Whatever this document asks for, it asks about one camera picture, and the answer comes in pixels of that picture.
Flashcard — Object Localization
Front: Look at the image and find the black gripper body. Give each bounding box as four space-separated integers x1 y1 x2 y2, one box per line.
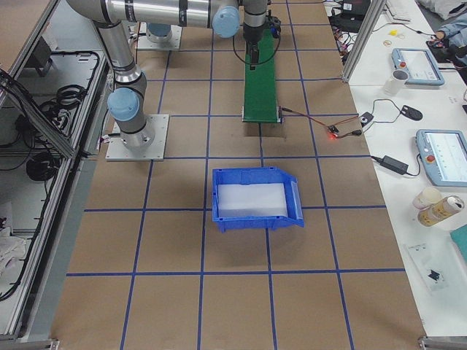
243 14 281 44

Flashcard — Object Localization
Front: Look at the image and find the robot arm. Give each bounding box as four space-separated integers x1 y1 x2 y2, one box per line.
69 1 281 148

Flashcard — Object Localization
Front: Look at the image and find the green conveyor belt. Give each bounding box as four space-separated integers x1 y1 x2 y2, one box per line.
242 29 282 123

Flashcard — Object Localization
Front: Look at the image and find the small controller board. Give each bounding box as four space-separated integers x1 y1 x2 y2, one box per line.
327 125 339 139

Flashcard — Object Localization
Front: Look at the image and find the blue plastic bin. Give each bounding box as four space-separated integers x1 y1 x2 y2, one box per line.
212 166 304 233

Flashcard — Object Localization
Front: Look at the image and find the white mug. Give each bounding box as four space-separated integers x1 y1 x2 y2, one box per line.
383 69 409 96

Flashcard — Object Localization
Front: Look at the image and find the far teach pendant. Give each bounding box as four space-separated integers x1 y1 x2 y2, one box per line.
391 48 444 86

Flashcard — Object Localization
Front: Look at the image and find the teach pendant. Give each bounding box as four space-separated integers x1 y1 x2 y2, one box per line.
391 48 444 86
415 129 466 187

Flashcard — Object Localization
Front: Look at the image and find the black power adapter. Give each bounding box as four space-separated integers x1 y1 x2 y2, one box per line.
379 155 409 175

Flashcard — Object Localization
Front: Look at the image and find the near teach pendant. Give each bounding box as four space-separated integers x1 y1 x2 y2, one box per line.
415 129 466 187

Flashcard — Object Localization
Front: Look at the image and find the plastic cup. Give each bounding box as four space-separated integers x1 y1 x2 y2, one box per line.
412 187 443 210

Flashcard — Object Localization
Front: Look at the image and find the beverage can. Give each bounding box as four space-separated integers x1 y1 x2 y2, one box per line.
417 195 465 227

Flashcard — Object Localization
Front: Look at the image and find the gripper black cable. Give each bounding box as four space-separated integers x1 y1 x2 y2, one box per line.
232 21 282 67

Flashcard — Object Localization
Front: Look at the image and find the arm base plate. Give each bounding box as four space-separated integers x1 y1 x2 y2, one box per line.
106 114 169 161
136 23 182 51

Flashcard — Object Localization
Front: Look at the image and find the aluminium frame post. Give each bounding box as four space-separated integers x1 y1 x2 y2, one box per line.
341 0 387 83

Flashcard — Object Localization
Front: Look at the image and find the red conveyor power wire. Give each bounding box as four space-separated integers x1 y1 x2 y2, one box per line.
280 106 362 140

